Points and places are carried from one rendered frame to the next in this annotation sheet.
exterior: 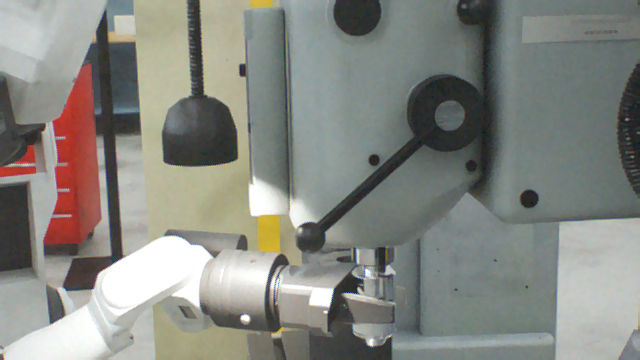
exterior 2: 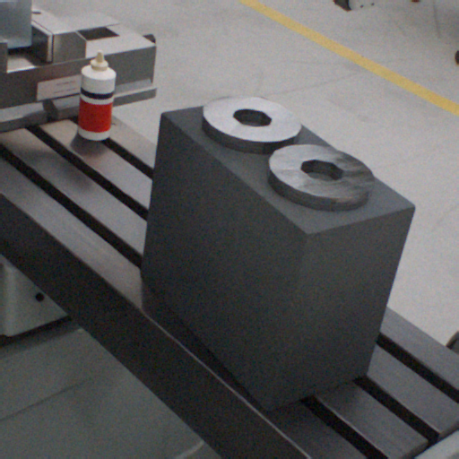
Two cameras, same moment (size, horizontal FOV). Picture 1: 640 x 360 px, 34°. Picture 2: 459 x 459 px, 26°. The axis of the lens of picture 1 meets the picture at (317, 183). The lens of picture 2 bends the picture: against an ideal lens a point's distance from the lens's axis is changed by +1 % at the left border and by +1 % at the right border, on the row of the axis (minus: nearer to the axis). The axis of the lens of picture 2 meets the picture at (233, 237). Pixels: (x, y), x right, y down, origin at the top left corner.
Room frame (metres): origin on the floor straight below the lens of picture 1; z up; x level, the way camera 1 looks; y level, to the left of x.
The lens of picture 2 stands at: (2.09, -0.58, 1.55)
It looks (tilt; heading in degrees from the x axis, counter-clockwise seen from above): 32 degrees down; 139
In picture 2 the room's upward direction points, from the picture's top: 10 degrees clockwise
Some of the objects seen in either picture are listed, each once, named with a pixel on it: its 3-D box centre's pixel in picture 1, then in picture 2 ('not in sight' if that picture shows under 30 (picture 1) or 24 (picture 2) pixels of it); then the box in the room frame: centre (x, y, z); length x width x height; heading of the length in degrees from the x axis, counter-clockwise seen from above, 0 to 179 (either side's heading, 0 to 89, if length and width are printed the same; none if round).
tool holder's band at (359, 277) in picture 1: (373, 274); not in sight; (1.08, -0.06, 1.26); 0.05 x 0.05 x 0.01
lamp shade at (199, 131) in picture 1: (199, 127); not in sight; (0.99, 0.11, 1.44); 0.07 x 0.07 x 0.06
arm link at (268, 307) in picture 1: (294, 296); not in sight; (1.10, 0.03, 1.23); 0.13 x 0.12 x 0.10; 162
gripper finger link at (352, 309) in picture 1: (365, 311); not in sight; (1.05, -0.05, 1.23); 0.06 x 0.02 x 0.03; 72
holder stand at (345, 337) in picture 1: (348, 312); (266, 238); (1.53, -0.04, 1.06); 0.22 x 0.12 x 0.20; 0
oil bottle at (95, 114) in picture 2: not in sight; (97, 92); (1.13, 0.01, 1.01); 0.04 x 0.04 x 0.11
